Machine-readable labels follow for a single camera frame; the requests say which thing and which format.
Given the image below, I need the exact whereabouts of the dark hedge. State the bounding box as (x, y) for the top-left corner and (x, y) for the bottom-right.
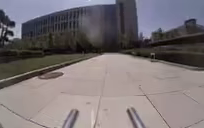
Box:
(0, 48), (46, 65)

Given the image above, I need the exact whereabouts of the robot's own part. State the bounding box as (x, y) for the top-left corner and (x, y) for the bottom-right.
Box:
(125, 106), (147, 128)
(61, 108), (80, 128)

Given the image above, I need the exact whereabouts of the dark tree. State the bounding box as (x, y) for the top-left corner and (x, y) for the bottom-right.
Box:
(0, 8), (16, 48)

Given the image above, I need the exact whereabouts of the distant low building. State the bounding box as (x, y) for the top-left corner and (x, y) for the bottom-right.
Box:
(150, 18), (204, 43)

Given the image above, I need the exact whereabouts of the row of trees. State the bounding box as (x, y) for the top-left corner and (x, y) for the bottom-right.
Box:
(9, 31), (101, 54)

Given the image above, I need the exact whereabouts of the concrete retaining wall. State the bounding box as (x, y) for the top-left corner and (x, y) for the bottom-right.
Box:
(121, 31), (204, 70)

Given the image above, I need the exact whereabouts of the concrete kerb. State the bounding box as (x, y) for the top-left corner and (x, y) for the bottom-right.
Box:
(0, 53), (103, 94)

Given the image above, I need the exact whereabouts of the round manhole cover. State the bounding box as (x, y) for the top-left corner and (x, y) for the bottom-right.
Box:
(38, 71), (65, 80)

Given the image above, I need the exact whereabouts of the pale concrete slab pavement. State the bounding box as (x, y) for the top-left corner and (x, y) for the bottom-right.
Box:
(0, 52), (204, 128)

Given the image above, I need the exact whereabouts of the grass lawn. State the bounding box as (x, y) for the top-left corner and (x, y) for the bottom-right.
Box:
(0, 53), (99, 83)

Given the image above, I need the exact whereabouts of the large grey building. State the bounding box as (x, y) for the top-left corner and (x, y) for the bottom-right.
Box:
(20, 0), (139, 53)

